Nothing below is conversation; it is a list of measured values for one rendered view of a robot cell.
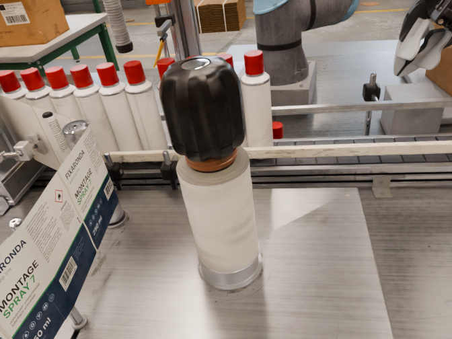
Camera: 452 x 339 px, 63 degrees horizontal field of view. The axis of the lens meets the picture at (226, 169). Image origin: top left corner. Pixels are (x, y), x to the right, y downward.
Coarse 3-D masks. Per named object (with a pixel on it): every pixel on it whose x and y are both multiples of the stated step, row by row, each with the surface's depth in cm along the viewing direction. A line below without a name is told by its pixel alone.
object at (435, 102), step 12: (276, 108) 72; (288, 108) 71; (300, 108) 71; (312, 108) 70; (324, 108) 70; (336, 108) 70; (348, 108) 69; (360, 108) 69; (372, 108) 69; (384, 108) 68; (396, 108) 68; (408, 108) 68
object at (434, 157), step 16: (288, 144) 76; (304, 144) 75; (320, 144) 74; (336, 144) 74; (256, 160) 74; (272, 160) 72; (288, 160) 71; (304, 160) 71; (320, 160) 70; (336, 160) 70; (352, 160) 69; (368, 160) 68; (384, 160) 68; (400, 160) 67; (416, 160) 67; (432, 160) 66; (448, 160) 65
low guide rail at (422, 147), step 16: (352, 144) 67; (368, 144) 66; (384, 144) 66; (400, 144) 65; (416, 144) 65; (432, 144) 64; (448, 144) 64; (112, 160) 75; (128, 160) 75; (144, 160) 74; (160, 160) 74
